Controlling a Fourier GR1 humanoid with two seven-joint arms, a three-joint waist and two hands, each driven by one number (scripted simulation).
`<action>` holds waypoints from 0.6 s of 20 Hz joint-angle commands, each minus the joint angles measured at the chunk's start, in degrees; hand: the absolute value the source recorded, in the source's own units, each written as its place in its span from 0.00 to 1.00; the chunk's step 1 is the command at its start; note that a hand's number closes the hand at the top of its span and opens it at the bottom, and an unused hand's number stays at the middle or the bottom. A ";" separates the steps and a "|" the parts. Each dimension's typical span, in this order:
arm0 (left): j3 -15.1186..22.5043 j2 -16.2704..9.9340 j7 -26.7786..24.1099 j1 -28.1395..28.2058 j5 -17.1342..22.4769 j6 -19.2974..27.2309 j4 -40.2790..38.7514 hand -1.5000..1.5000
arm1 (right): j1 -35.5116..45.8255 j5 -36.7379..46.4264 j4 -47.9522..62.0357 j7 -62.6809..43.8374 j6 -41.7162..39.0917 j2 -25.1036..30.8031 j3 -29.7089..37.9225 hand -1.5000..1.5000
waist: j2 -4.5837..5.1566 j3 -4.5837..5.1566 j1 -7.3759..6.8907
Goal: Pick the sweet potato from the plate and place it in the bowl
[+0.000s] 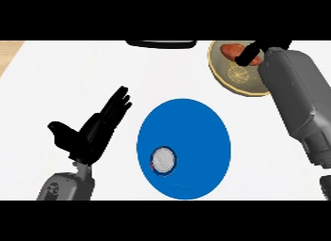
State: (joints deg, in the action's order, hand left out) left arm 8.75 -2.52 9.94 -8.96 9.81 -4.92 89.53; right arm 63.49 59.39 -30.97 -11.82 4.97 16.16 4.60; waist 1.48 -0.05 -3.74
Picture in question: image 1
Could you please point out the tan round plate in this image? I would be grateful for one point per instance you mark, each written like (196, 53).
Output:
(237, 74)

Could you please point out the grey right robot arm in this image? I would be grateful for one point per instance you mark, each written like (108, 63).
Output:
(301, 103)

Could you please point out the orange sweet potato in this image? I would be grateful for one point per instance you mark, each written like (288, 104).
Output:
(232, 51)

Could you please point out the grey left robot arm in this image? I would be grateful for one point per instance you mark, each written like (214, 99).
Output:
(65, 185)

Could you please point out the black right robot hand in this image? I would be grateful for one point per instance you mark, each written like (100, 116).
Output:
(252, 54)

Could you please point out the small white bowl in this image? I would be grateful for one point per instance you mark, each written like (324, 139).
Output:
(162, 160)

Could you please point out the black flat object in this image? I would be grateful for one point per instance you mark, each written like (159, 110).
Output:
(161, 44)

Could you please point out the blue oval placemat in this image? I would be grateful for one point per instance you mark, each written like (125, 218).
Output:
(183, 148)

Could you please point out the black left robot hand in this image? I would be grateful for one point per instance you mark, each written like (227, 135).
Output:
(93, 135)

